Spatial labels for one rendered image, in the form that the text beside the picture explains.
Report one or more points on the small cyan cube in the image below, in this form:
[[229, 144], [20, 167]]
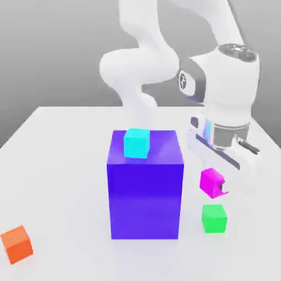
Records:
[[136, 143]]

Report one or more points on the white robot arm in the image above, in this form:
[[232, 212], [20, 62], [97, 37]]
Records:
[[151, 63]]

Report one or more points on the large purple box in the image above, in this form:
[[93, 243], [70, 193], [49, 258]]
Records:
[[145, 193]]

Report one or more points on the small orange cube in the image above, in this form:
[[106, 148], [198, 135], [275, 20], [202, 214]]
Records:
[[17, 244]]

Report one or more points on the small green cube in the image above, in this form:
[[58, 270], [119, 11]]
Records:
[[214, 219]]

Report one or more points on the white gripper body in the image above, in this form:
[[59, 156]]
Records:
[[221, 157]]

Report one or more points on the small magenta cube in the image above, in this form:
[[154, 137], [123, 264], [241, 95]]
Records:
[[211, 182]]

